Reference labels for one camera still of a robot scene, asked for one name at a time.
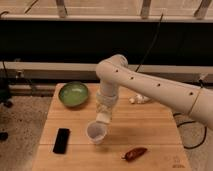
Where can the black chair base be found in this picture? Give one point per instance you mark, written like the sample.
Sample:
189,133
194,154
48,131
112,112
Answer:
5,96

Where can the white sponge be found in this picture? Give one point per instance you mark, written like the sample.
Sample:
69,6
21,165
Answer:
103,118

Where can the green bowl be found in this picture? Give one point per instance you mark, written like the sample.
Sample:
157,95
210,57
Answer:
73,94

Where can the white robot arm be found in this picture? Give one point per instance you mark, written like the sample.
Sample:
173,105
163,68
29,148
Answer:
191,100

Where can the translucent soft gripper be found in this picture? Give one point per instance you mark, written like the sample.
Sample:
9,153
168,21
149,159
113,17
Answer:
105,104

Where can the black rectangular remote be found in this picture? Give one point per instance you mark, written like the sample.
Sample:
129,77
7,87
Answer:
61,141

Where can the wooden table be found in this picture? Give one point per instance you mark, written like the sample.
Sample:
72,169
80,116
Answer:
148,125

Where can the red chili pepper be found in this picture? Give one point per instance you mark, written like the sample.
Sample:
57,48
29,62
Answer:
134,154

